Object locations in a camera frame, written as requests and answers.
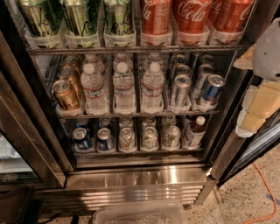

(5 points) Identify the middle green LaCroix can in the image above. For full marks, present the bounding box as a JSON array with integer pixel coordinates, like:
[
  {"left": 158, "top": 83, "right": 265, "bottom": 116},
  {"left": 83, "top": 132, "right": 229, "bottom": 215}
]
[{"left": 60, "top": 0, "right": 101, "bottom": 37}]

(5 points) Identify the brown iced tea bottle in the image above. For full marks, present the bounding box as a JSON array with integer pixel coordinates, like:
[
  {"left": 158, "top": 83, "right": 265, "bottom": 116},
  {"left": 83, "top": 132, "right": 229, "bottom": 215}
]
[{"left": 185, "top": 115, "right": 206, "bottom": 148}]

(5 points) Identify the open glass fridge door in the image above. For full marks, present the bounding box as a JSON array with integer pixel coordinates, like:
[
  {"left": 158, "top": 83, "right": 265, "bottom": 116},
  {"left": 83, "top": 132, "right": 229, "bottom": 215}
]
[{"left": 211, "top": 109, "right": 280, "bottom": 187}]

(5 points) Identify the middle wire shelf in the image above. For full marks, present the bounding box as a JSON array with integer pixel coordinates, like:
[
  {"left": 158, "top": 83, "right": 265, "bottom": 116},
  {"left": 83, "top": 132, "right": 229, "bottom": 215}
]
[{"left": 58, "top": 110, "right": 221, "bottom": 119}]

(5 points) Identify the front left Pepsi can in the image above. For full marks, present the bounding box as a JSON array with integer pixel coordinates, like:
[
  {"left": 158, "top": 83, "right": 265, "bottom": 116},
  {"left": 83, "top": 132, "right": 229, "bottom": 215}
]
[{"left": 73, "top": 128, "right": 92, "bottom": 150}]

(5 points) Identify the front right water bottle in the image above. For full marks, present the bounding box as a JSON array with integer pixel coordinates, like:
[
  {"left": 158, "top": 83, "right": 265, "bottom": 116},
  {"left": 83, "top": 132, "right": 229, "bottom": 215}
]
[{"left": 141, "top": 62, "right": 165, "bottom": 114}]

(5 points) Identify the upper wire shelf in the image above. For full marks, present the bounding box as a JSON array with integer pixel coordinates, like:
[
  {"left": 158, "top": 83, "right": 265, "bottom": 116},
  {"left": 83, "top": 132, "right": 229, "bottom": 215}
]
[{"left": 27, "top": 45, "right": 247, "bottom": 55}]

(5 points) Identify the pepsi can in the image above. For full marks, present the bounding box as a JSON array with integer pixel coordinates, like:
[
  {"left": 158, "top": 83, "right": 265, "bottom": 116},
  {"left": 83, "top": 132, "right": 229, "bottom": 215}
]
[
  {"left": 73, "top": 128, "right": 92, "bottom": 150},
  {"left": 96, "top": 128, "right": 116, "bottom": 152}
]

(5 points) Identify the water bottle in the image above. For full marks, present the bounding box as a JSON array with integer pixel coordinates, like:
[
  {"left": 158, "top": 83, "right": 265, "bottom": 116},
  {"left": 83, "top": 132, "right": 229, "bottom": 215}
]
[
  {"left": 113, "top": 62, "right": 136, "bottom": 115},
  {"left": 141, "top": 62, "right": 165, "bottom": 114},
  {"left": 80, "top": 63, "right": 109, "bottom": 116}
]

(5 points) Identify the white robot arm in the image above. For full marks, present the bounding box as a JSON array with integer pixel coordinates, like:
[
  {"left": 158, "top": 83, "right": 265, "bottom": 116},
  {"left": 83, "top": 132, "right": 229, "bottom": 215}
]
[{"left": 234, "top": 17, "right": 280, "bottom": 138}]

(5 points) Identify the right Coca-Cola can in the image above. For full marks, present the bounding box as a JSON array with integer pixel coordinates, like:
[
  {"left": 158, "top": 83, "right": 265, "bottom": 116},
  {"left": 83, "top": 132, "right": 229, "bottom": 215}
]
[{"left": 214, "top": 0, "right": 254, "bottom": 32}]

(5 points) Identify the front right Pepsi can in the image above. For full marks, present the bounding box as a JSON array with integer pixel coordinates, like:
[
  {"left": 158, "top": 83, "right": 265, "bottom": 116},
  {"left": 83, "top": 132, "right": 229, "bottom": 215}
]
[{"left": 96, "top": 128, "right": 116, "bottom": 152}]

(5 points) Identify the wire shelf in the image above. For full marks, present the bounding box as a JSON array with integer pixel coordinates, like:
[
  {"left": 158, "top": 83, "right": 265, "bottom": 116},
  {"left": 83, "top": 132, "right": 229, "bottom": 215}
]
[
  {"left": 58, "top": 110, "right": 221, "bottom": 119},
  {"left": 27, "top": 45, "right": 247, "bottom": 55}
]

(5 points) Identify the gold soda can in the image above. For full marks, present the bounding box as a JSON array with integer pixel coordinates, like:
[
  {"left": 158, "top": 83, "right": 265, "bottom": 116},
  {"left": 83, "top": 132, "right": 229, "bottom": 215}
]
[
  {"left": 59, "top": 67, "right": 82, "bottom": 100},
  {"left": 52, "top": 80, "right": 80, "bottom": 111}
]

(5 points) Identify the coca-cola can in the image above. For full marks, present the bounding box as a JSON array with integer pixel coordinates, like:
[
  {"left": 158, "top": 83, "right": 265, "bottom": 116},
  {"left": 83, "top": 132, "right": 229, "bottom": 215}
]
[
  {"left": 173, "top": 0, "right": 213, "bottom": 34},
  {"left": 140, "top": 0, "right": 172, "bottom": 35},
  {"left": 214, "top": 0, "right": 254, "bottom": 32}
]

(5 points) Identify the right green LaCroix can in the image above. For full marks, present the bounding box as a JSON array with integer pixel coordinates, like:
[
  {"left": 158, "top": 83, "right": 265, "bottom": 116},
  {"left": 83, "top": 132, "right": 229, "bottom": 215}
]
[{"left": 103, "top": 0, "right": 134, "bottom": 36}]

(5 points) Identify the front left water bottle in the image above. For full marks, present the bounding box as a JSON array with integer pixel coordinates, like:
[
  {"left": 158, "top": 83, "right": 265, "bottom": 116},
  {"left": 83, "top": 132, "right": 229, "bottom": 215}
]
[{"left": 80, "top": 63, "right": 109, "bottom": 116}]

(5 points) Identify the clear plastic bin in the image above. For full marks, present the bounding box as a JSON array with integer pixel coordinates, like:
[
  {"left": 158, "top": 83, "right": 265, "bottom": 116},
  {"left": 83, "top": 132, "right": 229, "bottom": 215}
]
[{"left": 93, "top": 199, "right": 186, "bottom": 224}]

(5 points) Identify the green lacroix can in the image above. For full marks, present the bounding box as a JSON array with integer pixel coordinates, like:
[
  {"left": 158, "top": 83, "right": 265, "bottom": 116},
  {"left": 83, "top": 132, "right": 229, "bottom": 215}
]
[
  {"left": 103, "top": 0, "right": 134, "bottom": 36},
  {"left": 60, "top": 0, "right": 101, "bottom": 37},
  {"left": 17, "top": 0, "right": 59, "bottom": 38}
]

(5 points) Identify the front gold soda can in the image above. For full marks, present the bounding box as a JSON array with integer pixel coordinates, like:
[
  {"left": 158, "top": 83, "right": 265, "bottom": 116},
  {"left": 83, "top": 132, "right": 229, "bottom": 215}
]
[{"left": 52, "top": 80, "right": 80, "bottom": 111}]

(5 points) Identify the orange power cable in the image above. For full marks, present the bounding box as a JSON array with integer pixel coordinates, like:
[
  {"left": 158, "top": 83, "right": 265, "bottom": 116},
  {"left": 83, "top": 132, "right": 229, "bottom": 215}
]
[{"left": 243, "top": 162, "right": 279, "bottom": 224}]

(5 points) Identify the middle Coca-Cola can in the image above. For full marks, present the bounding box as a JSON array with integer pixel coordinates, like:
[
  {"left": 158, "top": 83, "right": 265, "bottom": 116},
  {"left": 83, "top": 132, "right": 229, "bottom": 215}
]
[{"left": 173, "top": 0, "right": 213, "bottom": 34}]

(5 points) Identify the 7up can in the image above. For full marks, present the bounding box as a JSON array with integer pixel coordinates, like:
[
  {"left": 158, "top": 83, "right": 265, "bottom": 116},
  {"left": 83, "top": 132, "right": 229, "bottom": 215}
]
[
  {"left": 119, "top": 128, "right": 136, "bottom": 152},
  {"left": 142, "top": 126, "right": 158, "bottom": 151},
  {"left": 162, "top": 125, "right": 181, "bottom": 150}
]

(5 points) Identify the front middle water bottle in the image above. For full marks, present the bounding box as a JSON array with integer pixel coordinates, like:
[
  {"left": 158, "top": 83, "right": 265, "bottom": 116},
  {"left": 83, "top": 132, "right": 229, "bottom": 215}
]
[{"left": 113, "top": 62, "right": 136, "bottom": 115}]

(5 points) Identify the left Coca-Cola can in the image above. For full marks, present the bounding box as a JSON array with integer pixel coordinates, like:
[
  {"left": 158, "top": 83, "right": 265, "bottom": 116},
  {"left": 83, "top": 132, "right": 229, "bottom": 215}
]
[{"left": 140, "top": 0, "right": 172, "bottom": 35}]

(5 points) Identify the left green LaCroix can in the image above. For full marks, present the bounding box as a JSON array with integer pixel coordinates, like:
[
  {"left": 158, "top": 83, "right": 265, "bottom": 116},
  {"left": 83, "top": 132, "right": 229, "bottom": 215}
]
[{"left": 17, "top": 0, "right": 59, "bottom": 38}]

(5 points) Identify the fridge bottom vent grille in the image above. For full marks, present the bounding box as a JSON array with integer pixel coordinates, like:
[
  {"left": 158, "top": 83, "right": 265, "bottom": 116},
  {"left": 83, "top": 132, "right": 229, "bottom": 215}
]
[{"left": 43, "top": 185, "right": 203, "bottom": 214}]

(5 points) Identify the front right Red Bull can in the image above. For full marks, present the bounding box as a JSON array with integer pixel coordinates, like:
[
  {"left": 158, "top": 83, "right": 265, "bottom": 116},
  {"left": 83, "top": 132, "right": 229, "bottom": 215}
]
[{"left": 199, "top": 74, "right": 225, "bottom": 107}]

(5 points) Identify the middle gold soda can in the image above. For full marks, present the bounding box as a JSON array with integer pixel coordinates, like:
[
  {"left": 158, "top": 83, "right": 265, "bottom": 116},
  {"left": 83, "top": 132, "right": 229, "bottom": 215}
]
[{"left": 59, "top": 67, "right": 82, "bottom": 100}]

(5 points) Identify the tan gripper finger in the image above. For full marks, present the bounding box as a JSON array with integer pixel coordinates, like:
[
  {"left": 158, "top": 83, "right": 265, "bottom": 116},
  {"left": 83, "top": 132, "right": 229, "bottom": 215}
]
[
  {"left": 234, "top": 45, "right": 256, "bottom": 70},
  {"left": 235, "top": 80, "right": 280, "bottom": 138}
]

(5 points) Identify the front left Red Bull can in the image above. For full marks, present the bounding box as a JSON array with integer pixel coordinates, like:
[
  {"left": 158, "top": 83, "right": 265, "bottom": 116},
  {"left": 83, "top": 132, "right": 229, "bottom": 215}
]
[{"left": 171, "top": 74, "right": 192, "bottom": 107}]

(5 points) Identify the red bull can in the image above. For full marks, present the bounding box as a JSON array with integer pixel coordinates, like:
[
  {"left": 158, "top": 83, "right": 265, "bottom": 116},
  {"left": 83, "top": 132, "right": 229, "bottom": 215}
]
[
  {"left": 199, "top": 74, "right": 225, "bottom": 107},
  {"left": 171, "top": 74, "right": 192, "bottom": 107}
]

